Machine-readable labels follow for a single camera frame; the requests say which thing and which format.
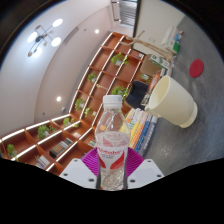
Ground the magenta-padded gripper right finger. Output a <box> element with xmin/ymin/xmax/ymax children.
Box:
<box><xmin>126</xmin><ymin>147</ymin><xmax>165</xmax><ymax>189</ymax></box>

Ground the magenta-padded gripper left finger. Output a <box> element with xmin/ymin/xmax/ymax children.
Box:
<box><xmin>59</xmin><ymin>147</ymin><xmax>101</xmax><ymax>188</ymax></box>

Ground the clear plastic water bottle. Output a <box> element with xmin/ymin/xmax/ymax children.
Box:
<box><xmin>94</xmin><ymin>94</ymin><xmax>132</xmax><ymax>192</ymax></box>

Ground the cream ceramic mug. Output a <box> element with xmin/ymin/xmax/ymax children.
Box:
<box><xmin>144</xmin><ymin>75</ymin><xmax>199</xmax><ymax>129</ymax></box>

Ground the dark upholstered chair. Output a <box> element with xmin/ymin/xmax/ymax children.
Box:
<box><xmin>124</xmin><ymin>80</ymin><xmax>150</xmax><ymax>110</ymax></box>

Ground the wooden shelf unit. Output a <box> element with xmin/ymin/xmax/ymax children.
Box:
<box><xmin>0</xmin><ymin>31</ymin><xmax>148</xmax><ymax>175</ymax></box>

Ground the tall green-white carton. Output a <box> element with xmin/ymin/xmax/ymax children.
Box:
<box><xmin>148</xmin><ymin>53</ymin><xmax>172</xmax><ymax>70</ymax></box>

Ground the flat round red coaster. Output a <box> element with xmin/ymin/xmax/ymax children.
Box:
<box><xmin>189</xmin><ymin>58</ymin><xmax>205</xmax><ymax>79</ymax></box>

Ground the wooden artist mannequin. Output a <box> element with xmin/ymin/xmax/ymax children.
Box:
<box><xmin>119</xmin><ymin>30</ymin><xmax>174</xmax><ymax>63</ymax></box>

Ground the small green-white box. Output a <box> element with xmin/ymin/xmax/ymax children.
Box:
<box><xmin>171</xmin><ymin>39</ymin><xmax>182</xmax><ymax>54</ymax></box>

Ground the multi-bulb ceiling lamp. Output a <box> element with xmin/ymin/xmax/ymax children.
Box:
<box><xmin>26</xmin><ymin>18</ymin><xmax>64</xmax><ymax>58</ymax></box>

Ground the grey curtain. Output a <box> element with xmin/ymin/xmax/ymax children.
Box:
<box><xmin>118</xmin><ymin>0</ymin><xmax>138</xmax><ymax>26</ymax></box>

